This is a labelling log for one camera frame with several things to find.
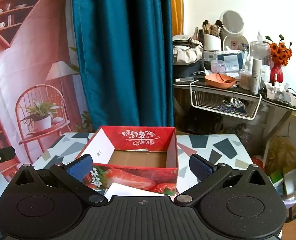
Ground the red vase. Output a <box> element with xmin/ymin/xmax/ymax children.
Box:
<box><xmin>270</xmin><ymin>64</ymin><xmax>284</xmax><ymax>84</ymax></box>

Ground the dark top vanity desk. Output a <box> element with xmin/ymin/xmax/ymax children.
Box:
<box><xmin>173</xmin><ymin>76</ymin><xmax>296</xmax><ymax>140</ymax></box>

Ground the cotton swab box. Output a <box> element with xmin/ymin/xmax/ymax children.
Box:
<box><xmin>239</xmin><ymin>69</ymin><xmax>252</xmax><ymax>88</ymax></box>

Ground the white makeup brush holder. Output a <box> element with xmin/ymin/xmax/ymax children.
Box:
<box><xmin>203</xmin><ymin>33</ymin><xmax>223</xmax><ymax>51</ymax></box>

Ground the pile of blue wrapped candies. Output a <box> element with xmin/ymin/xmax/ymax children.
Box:
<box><xmin>214</xmin><ymin>99</ymin><xmax>247</xmax><ymax>113</ymax></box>

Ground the white wire basket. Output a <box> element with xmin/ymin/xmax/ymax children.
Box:
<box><xmin>190</xmin><ymin>81</ymin><xmax>262</xmax><ymax>119</ymax></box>

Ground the yellowish plastic bag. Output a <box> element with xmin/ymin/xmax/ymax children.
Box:
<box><xmin>265</xmin><ymin>137</ymin><xmax>296</xmax><ymax>175</ymax></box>

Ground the yellow curtain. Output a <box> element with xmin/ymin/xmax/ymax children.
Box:
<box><xmin>168</xmin><ymin>0</ymin><xmax>185</xmax><ymax>37</ymax></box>

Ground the clear plastic cup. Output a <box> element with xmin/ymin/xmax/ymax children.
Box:
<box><xmin>210</xmin><ymin>60</ymin><xmax>225</xmax><ymax>74</ymax></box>

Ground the tall white bottle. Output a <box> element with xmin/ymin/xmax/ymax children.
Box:
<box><xmin>250</xmin><ymin>59</ymin><xmax>263</xmax><ymax>93</ymax></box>

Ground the black floor bag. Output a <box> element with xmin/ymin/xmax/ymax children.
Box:
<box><xmin>185</xmin><ymin>110</ymin><xmax>223</xmax><ymax>135</ymax></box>

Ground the round white mirror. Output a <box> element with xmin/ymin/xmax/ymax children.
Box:
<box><xmin>220</xmin><ymin>10</ymin><xmax>250</xmax><ymax>55</ymax></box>

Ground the bunch of makeup brushes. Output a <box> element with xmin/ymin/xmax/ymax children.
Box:
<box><xmin>194</xmin><ymin>19</ymin><xmax>225</xmax><ymax>40</ymax></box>

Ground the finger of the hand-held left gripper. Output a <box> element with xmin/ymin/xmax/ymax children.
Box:
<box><xmin>0</xmin><ymin>147</ymin><xmax>16</xmax><ymax>163</ymax></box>

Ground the red strawberry cardboard box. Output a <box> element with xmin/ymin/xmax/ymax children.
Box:
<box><xmin>74</xmin><ymin>126</ymin><xmax>180</xmax><ymax>197</ymax></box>

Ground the black cosmetic bag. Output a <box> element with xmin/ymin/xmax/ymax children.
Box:
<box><xmin>173</xmin><ymin>61</ymin><xmax>206</xmax><ymax>78</ymax></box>

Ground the white card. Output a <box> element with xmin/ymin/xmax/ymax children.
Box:
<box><xmin>103</xmin><ymin>182</ymin><xmax>175</xmax><ymax>202</ymax></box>

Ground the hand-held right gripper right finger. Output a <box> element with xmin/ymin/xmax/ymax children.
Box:
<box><xmin>174</xmin><ymin>154</ymin><xmax>271</xmax><ymax>207</ymax></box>

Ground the printed room backdrop cloth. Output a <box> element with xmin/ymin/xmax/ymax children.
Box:
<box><xmin>0</xmin><ymin>0</ymin><xmax>96</xmax><ymax>198</ymax></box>

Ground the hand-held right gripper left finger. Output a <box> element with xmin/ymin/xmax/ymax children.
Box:
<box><xmin>10</xmin><ymin>154</ymin><xmax>108</xmax><ymax>207</ymax></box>

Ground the orange tray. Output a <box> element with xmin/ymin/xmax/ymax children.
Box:
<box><xmin>204</xmin><ymin>73</ymin><xmax>236</xmax><ymax>89</ymax></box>

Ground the crumpled white tissue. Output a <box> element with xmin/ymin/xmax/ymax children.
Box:
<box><xmin>265</xmin><ymin>81</ymin><xmax>288</xmax><ymax>98</ymax></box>

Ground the orange flower bouquet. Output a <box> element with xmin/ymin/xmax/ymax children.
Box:
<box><xmin>265</xmin><ymin>34</ymin><xmax>293</xmax><ymax>67</ymax></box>

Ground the clear acrylic organizer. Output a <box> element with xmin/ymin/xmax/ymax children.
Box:
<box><xmin>249</xmin><ymin>40</ymin><xmax>270</xmax><ymax>65</ymax></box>

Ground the teal curtain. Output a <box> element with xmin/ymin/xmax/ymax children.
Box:
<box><xmin>70</xmin><ymin>0</ymin><xmax>175</xmax><ymax>133</ymax></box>

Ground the blue packet white label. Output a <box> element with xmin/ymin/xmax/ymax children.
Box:
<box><xmin>214</xmin><ymin>50</ymin><xmax>243</xmax><ymax>72</ymax></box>

